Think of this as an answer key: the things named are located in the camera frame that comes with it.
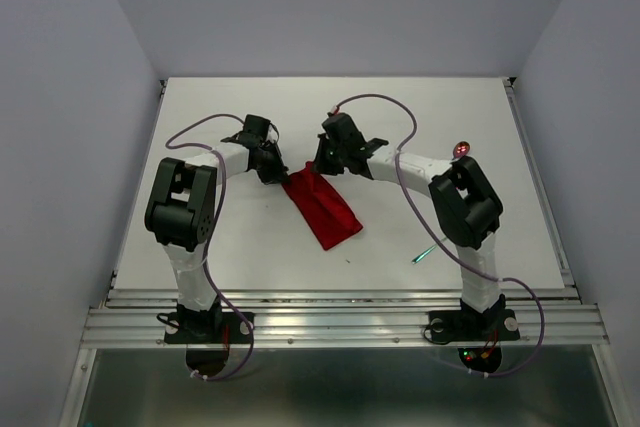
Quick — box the red cloth napkin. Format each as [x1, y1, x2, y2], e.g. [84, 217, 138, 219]
[283, 161, 363, 251]

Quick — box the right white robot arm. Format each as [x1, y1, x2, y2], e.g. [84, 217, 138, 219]
[313, 113, 505, 337]

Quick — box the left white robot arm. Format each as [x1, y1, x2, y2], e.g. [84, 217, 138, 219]
[144, 114, 288, 341]

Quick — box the iridescent metal spoon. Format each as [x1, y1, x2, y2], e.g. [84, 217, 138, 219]
[452, 141, 471, 160]

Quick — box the iridescent metal fork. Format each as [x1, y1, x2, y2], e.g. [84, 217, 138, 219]
[411, 238, 447, 265]

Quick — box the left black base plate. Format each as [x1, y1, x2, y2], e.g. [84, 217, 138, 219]
[156, 311, 251, 345]

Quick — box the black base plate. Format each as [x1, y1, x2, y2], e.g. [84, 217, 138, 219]
[156, 311, 251, 345]
[422, 309, 521, 345]

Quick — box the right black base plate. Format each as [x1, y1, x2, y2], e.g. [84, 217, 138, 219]
[422, 309, 521, 345]

